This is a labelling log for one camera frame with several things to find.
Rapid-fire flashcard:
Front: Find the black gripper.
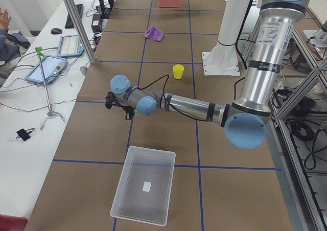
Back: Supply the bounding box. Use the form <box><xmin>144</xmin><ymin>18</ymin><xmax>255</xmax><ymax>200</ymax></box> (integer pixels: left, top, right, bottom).
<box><xmin>121</xmin><ymin>106</ymin><xmax>135</xmax><ymax>120</ymax></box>

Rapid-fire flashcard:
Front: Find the yellow plastic cup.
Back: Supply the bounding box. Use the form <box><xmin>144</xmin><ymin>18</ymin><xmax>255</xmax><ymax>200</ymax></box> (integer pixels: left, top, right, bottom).
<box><xmin>173</xmin><ymin>64</ymin><xmax>184</xmax><ymax>80</ymax></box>

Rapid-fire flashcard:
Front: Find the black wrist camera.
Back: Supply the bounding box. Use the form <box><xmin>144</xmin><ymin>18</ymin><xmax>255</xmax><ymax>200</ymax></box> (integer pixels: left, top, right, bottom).
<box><xmin>105</xmin><ymin>92</ymin><xmax>119</xmax><ymax>109</ymax></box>

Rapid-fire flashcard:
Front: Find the white label in box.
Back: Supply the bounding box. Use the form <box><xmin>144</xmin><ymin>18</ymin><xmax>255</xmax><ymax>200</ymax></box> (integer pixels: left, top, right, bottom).
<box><xmin>142</xmin><ymin>181</ymin><xmax>152</xmax><ymax>192</ymax></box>

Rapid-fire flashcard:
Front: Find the black keyboard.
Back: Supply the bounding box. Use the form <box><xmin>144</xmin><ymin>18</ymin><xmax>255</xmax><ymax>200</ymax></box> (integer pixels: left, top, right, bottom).
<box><xmin>64</xmin><ymin>4</ymin><xmax>84</xmax><ymax>29</ymax></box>

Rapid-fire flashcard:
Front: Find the metal stand with green clip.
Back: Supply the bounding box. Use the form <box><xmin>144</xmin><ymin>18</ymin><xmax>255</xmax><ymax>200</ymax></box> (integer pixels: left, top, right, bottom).
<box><xmin>35</xmin><ymin>47</ymin><xmax>66</xmax><ymax>130</ymax></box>

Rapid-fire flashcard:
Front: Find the far teach pendant tablet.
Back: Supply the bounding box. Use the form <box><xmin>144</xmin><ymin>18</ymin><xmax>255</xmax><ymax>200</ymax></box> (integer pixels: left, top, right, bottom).
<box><xmin>57</xmin><ymin>35</ymin><xmax>84</xmax><ymax>58</ymax></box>

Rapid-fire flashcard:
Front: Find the purple fleece cloth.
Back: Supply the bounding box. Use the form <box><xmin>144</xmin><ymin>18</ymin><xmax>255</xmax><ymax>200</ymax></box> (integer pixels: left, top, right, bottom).
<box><xmin>144</xmin><ymin>25</ymin><xmax>164</xmax><ymax>41</ymax></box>

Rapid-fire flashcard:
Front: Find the seated person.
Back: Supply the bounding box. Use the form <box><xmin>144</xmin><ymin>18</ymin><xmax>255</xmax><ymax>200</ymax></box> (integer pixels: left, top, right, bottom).
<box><xmin>1</xmin><ymin>9</ymin><xmax>31</xmax><ymax>76</ymax></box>

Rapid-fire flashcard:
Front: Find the black computer mouse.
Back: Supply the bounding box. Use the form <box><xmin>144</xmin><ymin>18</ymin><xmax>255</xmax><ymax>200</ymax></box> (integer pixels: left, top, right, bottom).
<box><xmin>51</xmin><ymin>28</ymin><xmax>62</xmax><ymax>35</ymax></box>

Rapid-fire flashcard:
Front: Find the aluminium frame rack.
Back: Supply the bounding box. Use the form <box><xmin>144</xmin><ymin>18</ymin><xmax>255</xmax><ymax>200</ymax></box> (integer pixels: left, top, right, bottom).
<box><xmin>242</xmin><ymin>24</ymin><xmax>327</xmax><ymax>231</ymax></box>

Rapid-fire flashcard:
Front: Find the teach pendant tablet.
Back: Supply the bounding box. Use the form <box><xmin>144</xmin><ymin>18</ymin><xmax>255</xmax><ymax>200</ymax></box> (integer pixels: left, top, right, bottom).
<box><xmin>25</xmin><ymin>55</ymin><xmax>67</xmax><ymax>84</ymax></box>
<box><xmin>57</xmin><ymin>35</ymin><xmax>84</xmax><ymax>58</ymax></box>

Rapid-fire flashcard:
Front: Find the small black device with cable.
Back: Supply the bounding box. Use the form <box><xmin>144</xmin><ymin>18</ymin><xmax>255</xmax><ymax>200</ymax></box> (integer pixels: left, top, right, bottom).
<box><xmin>16</xmin><ymin>128</ymin><xmax>35</xmax><ymax>141</ymax></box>

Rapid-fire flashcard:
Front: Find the aluminium frame post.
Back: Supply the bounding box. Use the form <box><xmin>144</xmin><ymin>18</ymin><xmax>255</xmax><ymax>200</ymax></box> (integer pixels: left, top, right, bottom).
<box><xmin>63</xmin><ymin>0</ymin><xmax>96</xmax><ymax>64</ymax></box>

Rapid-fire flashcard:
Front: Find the clear plastic storage box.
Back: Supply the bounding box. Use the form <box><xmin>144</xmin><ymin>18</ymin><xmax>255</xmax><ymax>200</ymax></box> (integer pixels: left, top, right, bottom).
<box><xmin>110</xmin><ymin>146</ymin><xmax>176</xmax><ymax>226</ymax></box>

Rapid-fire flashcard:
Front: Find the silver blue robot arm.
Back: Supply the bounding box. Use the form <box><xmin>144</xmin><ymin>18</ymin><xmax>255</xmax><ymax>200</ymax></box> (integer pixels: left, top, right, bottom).
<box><xmin>105</xmin><ymin>0</ymin><xmax>310</xmax><ymax>149</ymax></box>

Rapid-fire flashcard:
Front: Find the near teach pendant tablet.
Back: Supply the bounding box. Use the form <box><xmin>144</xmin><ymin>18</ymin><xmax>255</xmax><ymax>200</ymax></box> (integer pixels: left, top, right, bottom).
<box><xmin>25</xmin><ymin>55</ymin><xmax>67</xmax><ymax>84</ymax></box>

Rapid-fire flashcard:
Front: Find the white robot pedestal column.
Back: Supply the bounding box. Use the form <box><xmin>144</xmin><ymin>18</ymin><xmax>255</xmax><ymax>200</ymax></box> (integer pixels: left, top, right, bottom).
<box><xmin>202</xmin><ymin>0</ymin><xmax>253</xmax><ymax>76</ymax></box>

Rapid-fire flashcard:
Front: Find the black power adapter box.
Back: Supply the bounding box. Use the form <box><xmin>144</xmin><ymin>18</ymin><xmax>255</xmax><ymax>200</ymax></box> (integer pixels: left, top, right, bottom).
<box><xmin>91</xmin><ymin>14</ymin><xmax>103</xmax><ymax>33</ymax></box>

